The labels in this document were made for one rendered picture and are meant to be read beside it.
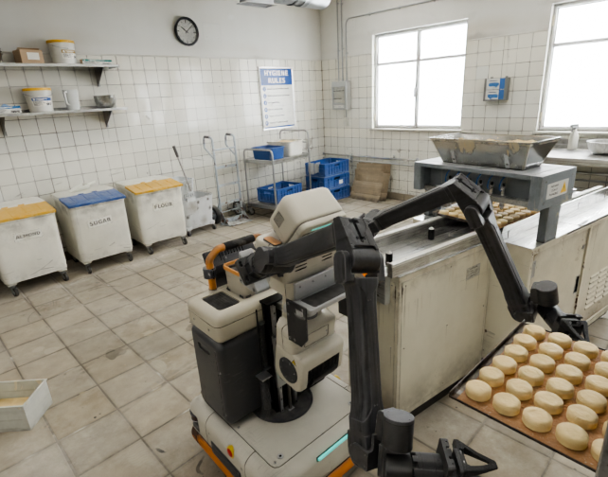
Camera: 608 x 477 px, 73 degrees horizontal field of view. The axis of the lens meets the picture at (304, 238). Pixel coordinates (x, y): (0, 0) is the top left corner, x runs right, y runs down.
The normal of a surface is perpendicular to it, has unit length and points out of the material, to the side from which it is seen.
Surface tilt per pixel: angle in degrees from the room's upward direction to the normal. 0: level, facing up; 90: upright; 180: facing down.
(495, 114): 90
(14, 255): 92
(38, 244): 92
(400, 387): 90
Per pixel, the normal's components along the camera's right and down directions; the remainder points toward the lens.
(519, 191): -0.82, 0.23
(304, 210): 0.41, -0.55
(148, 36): 0.70, 0.20
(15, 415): 0.04, 0.33
